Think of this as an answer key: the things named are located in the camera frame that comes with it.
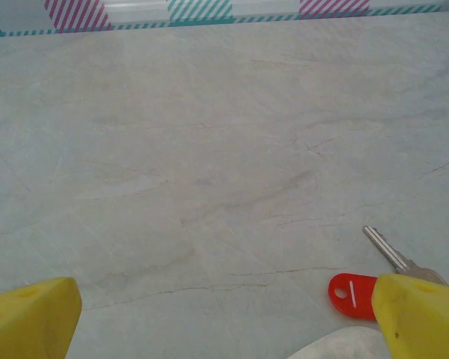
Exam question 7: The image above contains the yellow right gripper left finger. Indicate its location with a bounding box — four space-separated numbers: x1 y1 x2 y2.
0 277 83 359

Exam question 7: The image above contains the silver key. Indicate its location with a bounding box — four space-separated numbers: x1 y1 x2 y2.
362 225 449 288

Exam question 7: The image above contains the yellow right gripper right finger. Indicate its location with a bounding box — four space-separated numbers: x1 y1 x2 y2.
371 273 449 359

